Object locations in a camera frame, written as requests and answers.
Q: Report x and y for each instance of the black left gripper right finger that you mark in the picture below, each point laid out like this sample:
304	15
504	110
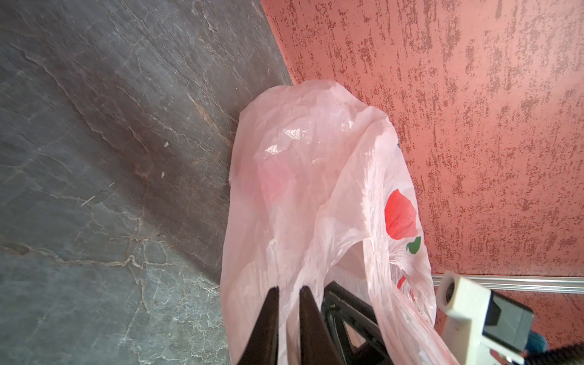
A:
316	345

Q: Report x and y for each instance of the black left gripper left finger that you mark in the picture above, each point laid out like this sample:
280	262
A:
262	347

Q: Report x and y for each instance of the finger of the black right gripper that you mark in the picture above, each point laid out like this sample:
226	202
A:
353	328

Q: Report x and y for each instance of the pink translucent plastic bag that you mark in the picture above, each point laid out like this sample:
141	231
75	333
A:
321	193

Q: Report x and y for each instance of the aluminium left corner post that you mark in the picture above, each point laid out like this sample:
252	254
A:
483	283

